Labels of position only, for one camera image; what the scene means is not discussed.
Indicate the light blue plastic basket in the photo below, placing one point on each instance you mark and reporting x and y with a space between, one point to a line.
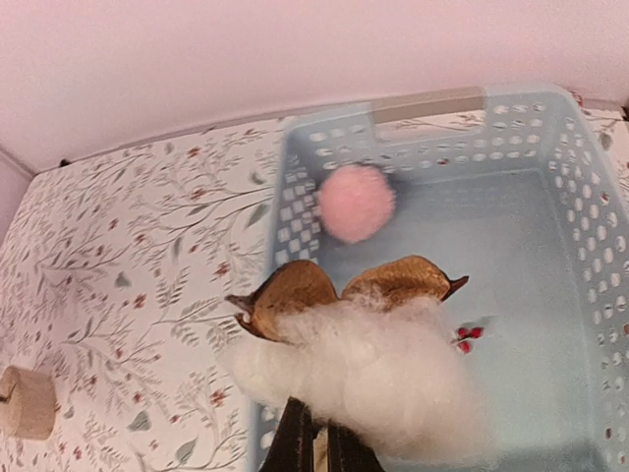
524 194

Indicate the wooden tree stump base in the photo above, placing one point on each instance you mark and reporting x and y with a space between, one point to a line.
28 404

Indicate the pink pompom ornament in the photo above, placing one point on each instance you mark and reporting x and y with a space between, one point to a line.
355 202

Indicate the small red berry sprig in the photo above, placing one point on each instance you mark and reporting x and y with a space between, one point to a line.
464 336

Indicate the white cotton ornament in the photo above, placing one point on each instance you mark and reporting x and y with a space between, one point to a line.
375 357

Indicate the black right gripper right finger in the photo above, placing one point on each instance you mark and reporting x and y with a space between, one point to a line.
347 453

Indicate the floral patterned table mat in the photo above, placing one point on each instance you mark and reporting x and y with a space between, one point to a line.
115 274

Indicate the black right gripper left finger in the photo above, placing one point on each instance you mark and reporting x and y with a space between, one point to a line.
292 448

